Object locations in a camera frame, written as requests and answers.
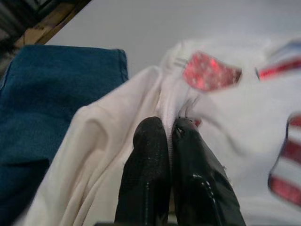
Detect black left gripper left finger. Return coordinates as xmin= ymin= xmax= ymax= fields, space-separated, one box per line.
xmin=114 ymin=115 xmax=172 ymax=226

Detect blue jeans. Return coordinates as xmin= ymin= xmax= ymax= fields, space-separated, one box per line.
xmin=0 ymin=44 xmax=129 ymax=226

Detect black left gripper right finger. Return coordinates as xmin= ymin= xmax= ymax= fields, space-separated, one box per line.
xmin=171 ymin=117 xmax=247 ymax=226

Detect white T-shirt with flag print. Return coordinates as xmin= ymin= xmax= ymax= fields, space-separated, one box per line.
xmin=21 ymin=39 xmax=301 ymax=226

